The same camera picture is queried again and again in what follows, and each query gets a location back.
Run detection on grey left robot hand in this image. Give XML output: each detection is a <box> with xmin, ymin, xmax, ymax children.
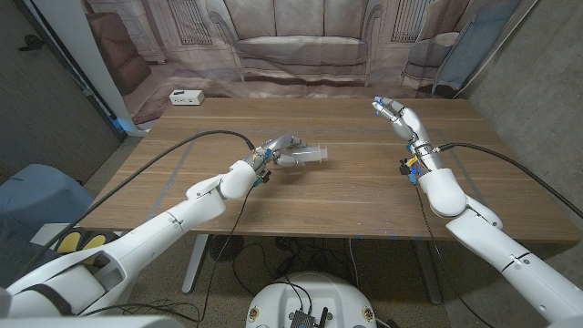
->
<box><xmin>248</xmin><ymin>135</ymin><xmax>307</xmax><ymax>186</ymax></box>

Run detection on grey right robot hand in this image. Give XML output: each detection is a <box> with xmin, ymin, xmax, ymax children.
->
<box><xmin>372</xmin><ymin>96</ymin><xmax>444</xmax><ymax>184</ymax></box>

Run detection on clear plastic syringe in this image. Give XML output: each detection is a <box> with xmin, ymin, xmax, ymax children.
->
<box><xmin>284</xmin><ymin>143</ymin><xmax>329</xmax><ymax>168</ymax></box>

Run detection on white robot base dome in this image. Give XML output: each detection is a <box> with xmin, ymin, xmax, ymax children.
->
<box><xmin>245</xmin><ymin>272</ymin><xmax>378</xmax><ymax>328</ymax></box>

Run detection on printed sofa room backdrop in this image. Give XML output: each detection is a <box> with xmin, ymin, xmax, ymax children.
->
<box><xmin>81</xmin><ymin>0</ymin><xmax>538</xmax><ymax>127</ymax></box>

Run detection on white power strip box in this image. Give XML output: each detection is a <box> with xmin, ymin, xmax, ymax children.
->
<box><xmin>169</xmin><ymin>88</ymin><xmax>206</xmax><ymax>107</ymax></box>

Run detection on round black floor fan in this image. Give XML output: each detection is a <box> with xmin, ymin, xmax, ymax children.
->
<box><xmin>209</xmin><ymin>234</ymin><xmax>245</xmax><ymax>263</ymax></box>

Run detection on white table leg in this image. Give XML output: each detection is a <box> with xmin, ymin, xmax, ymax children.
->
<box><xmin>180</xmin><ymin>233</ymin><xmax>210</xmax><ymax>295</ymax></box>

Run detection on grey table leg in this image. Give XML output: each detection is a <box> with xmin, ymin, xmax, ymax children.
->
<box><xmin>414</xmin><ymin>240</ymin><xmax>444</xmax><ymax>305</ymax></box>

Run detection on black antenna module on base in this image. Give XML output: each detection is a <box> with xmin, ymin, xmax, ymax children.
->
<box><xmin>287</xmin><ymin>307</ymin><xmax>330</xmax><ymax>328</ymax></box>

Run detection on yellow black foot pedal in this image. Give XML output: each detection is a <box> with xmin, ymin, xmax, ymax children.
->
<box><xmin>55</xmin><ymin>230</ymin><xmax>110</xmax><ymax>255</ymax></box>

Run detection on blue padded chair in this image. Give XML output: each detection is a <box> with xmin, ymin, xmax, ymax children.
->
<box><xmin>0</xmin><ymin>163</ymin><xmax>96</xmax><ymax>238</ymax></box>

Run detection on white flat floor board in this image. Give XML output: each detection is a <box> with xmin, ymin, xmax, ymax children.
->
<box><xmin>29</xmin><ymin>222</ymin><xmax>65</xmax><ymax>247</ymax></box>

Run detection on white robot torso shell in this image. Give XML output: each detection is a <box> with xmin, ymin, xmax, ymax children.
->
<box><xmin>0</xmin><ymin>314</ymin><xmax>186</xmax><ymax>328</ymax></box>

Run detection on person leg in blue jeans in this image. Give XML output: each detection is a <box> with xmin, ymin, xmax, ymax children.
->
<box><xmin>0</xmin><ymin>213</ymin><xmax>60</xmax><ymax>283</ymax></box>

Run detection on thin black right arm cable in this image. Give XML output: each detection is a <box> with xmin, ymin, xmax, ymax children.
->
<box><xmin>414</xmin><ymin>182</ymin><xmax>497</xmax><ymax>328</ymax></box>

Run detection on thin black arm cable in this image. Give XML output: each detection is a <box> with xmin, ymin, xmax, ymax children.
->
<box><xmin>414</xmin><ymin>182</ymin><xmax>497</xmax><ymax>328</ymax></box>
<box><xmin>79</xmin><ymin>184</ymin><xmax>257</xmax><ymax>324</ymax></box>

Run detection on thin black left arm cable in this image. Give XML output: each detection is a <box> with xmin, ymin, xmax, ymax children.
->
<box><xmin>79</xmin><ymin>184</ymin><xmax>257</xmax><ymax>324</ymax></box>

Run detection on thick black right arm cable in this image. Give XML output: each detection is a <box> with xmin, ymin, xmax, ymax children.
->
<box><xmin>437</xmin><ymin>142</ymin><xmax>583</xmax><ymax>220</ymax></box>

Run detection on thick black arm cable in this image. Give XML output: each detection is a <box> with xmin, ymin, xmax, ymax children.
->
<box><xmin>11</xmin><ymin>129</ymin><xmax>256</xmax><ymax>282</ymax></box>
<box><xmin>437</xmin><ymin>142</ymin><xmax>583</xmax><ymax>220</ymax></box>

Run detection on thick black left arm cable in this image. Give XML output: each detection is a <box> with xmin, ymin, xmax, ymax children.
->
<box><xmin>11</xmin><ymin>129</ymin><xmax>256</xmax><ymax>282</ymax></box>

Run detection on black floor cable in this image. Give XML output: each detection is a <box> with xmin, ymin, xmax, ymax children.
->
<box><xmin>230</xmin><ymin>242</ymin><xmax>315</xmax><ymax>315</ymax></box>

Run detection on white floor cable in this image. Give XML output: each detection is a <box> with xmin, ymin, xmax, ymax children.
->
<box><xmin>347</xmin><ymin>238</ymin><xmax>362</xmax><ymax>292</ymax></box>

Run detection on white door frame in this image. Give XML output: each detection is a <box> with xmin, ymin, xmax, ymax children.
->
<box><xmin>13</xmin><ymin>0</ymin><xmax>149</xmax><ymax>138</ymax></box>

